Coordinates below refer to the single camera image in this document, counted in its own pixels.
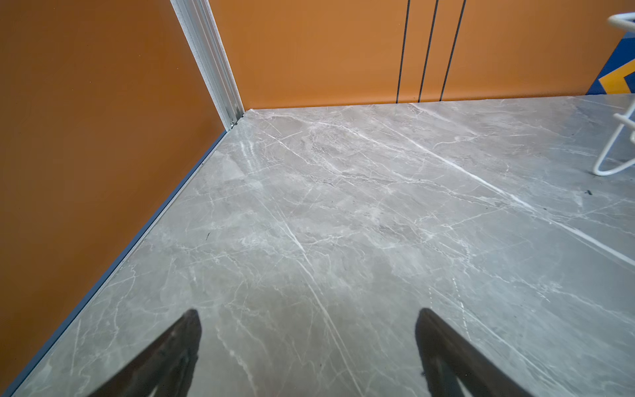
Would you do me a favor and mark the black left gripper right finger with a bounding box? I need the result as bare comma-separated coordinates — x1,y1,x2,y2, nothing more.
415,308,530,396

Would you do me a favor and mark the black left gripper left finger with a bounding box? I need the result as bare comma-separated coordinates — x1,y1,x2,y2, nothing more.
91,309,202,396

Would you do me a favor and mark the aluminium corner post left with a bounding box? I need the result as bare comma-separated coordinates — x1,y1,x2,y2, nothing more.
170,0,245,132

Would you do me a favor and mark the white wire dish rack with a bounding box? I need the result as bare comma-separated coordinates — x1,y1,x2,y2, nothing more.
592,12,635,178

